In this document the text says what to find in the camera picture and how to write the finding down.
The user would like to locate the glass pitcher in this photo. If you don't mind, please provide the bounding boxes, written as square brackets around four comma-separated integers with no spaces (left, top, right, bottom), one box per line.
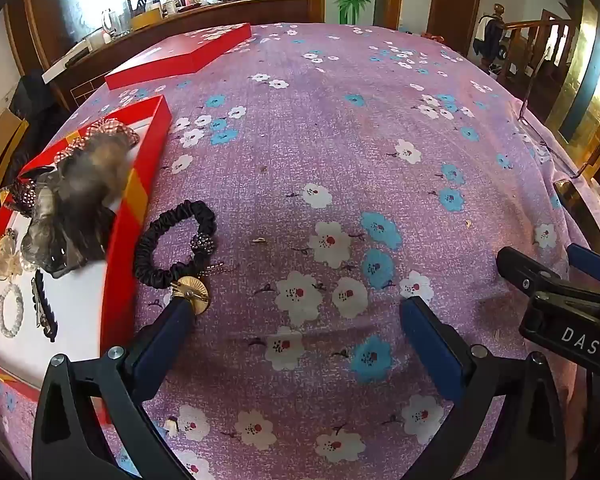
[100,8,121,43]

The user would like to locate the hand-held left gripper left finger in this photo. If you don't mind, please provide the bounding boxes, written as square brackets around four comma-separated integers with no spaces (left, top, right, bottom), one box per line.
[31,296,201,480]

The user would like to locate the white board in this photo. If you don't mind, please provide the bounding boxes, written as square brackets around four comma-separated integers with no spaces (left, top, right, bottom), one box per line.
[42,40,93,83]

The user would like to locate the black jewelled hair combs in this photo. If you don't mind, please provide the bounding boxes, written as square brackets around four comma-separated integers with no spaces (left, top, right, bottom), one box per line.
[0,167,38,218]

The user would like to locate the clear plastic claw clip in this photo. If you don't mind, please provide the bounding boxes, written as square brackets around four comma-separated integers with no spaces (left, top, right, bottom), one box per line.
[0,227,28,281]

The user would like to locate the red box lid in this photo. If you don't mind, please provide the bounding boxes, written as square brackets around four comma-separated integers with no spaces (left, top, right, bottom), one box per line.
[104,22,253,92]

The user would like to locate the black scrunchie with gold charm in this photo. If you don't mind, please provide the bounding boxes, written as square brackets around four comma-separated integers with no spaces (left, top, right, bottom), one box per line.
[132,200,226,317]

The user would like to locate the hanging dark jacket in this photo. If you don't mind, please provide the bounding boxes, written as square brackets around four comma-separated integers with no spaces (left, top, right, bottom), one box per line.
[472,15,506,61]

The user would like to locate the wooden counter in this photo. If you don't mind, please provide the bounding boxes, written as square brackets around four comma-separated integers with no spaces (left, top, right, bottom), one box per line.
[5,0,311,111]

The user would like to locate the wooden door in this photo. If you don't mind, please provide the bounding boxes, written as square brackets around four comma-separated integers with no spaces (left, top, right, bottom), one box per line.
[427,0,486,56]

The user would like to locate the red plaid scrunchie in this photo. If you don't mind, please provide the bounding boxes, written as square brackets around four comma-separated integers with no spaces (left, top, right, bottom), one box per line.
[55,117,141,163]

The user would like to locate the cardboard box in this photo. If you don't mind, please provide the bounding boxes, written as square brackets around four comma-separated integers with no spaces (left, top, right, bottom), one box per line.
[0,110,28,191]

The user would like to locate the red jewelry box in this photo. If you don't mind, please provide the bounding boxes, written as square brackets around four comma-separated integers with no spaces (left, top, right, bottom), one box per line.
[0,95,173,426]

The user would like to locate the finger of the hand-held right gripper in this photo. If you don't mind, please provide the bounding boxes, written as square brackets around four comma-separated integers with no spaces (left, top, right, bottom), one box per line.
[496,246,600,306]
[566,243,600,283]

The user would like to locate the yellow box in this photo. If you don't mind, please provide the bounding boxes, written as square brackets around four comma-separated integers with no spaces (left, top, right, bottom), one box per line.
[130,10,163,31]

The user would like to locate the grey organza scrunchie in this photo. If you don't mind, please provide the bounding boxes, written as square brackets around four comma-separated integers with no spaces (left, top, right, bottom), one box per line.
[20,132,136,278]

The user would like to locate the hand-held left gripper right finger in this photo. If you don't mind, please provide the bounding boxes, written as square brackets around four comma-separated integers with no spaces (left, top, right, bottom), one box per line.
[399,296,568,480]

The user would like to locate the white pearl bracelet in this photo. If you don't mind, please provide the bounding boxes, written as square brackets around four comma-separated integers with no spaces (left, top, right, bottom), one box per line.
[0,282,26,338]

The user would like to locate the dark beaded hair clip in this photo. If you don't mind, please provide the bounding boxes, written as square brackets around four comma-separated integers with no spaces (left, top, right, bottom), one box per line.
[31,269,58,343]

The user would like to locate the wooden stair railing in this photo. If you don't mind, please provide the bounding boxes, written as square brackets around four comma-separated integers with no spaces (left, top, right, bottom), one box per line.
[490,4,581,106]

